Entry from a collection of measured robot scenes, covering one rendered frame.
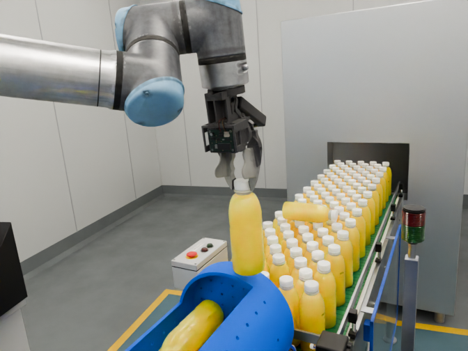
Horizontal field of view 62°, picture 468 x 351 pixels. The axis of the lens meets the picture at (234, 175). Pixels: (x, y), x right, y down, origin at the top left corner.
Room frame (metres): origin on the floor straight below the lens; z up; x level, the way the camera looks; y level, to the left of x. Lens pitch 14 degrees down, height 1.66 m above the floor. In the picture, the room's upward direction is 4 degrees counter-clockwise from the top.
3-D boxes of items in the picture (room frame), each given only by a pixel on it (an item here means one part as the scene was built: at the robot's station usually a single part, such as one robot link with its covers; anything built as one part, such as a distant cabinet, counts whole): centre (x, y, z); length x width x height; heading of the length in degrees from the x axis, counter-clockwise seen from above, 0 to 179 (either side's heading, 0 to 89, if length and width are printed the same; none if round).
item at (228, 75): (0.75, 0.00, 1.67); 0.10 x 0.09 x 0.05; 61
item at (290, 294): (0.99, -0.13, 0.99); 0.07 x 0.07 x 0.19
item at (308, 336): (0.98, -0.06, 0.96); 0.40 x 0.01 x 0.03; 61
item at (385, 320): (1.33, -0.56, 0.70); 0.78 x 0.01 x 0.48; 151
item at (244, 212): (0.78, -0.02, 1.34); 0.07 x 0.07 x 0.19
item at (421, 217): (1.07, -0.52, 1.23); 0.06 x 0.06 x 0.04
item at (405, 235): (1.07, -0.52, 1.18); 0.06 x 0.06 x 0.05
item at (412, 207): (1.07, -0.52, 1.18); 0.06 x 0.06 x 0.16
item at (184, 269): (1.23, 0.13, 1.05); 0.20 x 0.10 x 0.10; 151
